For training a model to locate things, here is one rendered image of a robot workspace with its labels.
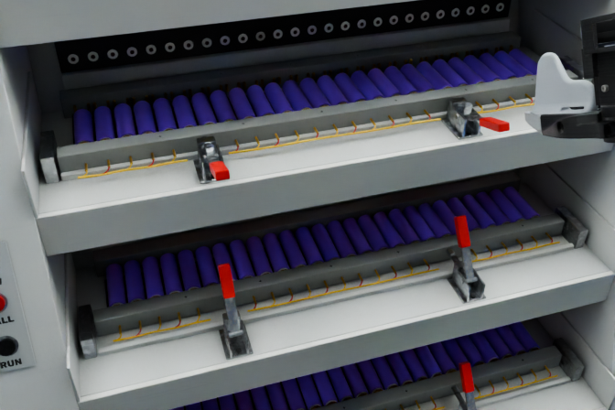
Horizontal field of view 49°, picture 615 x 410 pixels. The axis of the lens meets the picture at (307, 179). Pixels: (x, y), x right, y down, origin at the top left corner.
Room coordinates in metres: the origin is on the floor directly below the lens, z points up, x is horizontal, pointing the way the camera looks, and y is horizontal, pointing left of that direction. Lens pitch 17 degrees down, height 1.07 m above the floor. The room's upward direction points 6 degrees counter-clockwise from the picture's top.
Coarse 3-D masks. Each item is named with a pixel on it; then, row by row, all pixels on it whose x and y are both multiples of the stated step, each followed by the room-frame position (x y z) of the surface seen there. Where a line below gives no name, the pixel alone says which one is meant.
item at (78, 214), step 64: (192, 64) 0.76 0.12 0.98; (576, 64) 0.76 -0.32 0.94; (64, 128) 0.69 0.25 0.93; (512, 128) 0.68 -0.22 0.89; (64, 192) 0.59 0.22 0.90; (128, 192) 0.59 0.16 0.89; (192, 192) 0.59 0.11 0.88; (256, 192) 0.61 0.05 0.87; (320, 192) 0.63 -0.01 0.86; (384, 192) 0.65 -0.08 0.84
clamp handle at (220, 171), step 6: (210, 150) 0.60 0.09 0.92; (210, 156) 0.60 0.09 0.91; (216, 156) 0.60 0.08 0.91; (210, 162) 0.58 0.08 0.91; (216, 162) 0.57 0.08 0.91; (222, 162) 0.57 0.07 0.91; (210, 168) 0.56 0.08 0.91; (216, 168) 0.55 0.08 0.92; (222, 168) 0.55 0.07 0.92; (216, 174) 0.54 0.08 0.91; (222, 174) 0.54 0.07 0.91; (228, 174) 0.54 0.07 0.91
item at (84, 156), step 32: (416, 96) 0.70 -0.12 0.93; (448, 96) 0.70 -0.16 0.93; (480, 96) 0.71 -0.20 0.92; (512, 96) 0.73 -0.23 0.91; (192, 128) 0.65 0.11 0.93; (224, 128) 0.65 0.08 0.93; (256, 128) 0.65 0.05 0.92; (288, 128) 0.66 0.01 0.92; (320, 128) 0.67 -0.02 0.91; (384, 128) 0.67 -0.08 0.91; (64, 160) 0.60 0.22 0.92; (96, 160) 0.61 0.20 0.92; (128, 160) 0.62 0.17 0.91
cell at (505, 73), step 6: (486, 54) 0.81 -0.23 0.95; (480, 60) 0.81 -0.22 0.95; (486, 60) 0.80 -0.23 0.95; (492, 60) 0.79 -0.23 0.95; (498, 60) 0.79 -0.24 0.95; (492, 66) 0.78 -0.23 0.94; (498, 66) 0.78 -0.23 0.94; (504, 66) 0.78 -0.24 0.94; (498, 72) 0.77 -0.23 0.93; (504, 72) 0.76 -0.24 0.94; (510, 72) 0.76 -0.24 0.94; (504, 78) 0.76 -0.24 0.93; (510, 78) 0.76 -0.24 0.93
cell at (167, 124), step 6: (156, 102) 0.71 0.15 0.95; (162, 102) 0.70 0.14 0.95; (168, 102) 0.71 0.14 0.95; (156, 108) 0.70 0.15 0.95; (162, 108) 0.69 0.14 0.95; (168, 108) 0.70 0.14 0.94; (156, 114) 0.69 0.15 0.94; (162, 114) 0.68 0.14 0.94; (168, 114) 0.68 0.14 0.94; (156, 120) 0.68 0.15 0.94; (162, 120) 0.67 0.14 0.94; (168, 120) 0.67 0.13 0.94; (174, 120) 0.68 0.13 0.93; (162, 126) 0.66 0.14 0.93; (168, 126) 0.66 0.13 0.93; (174, 126) 0.66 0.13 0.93
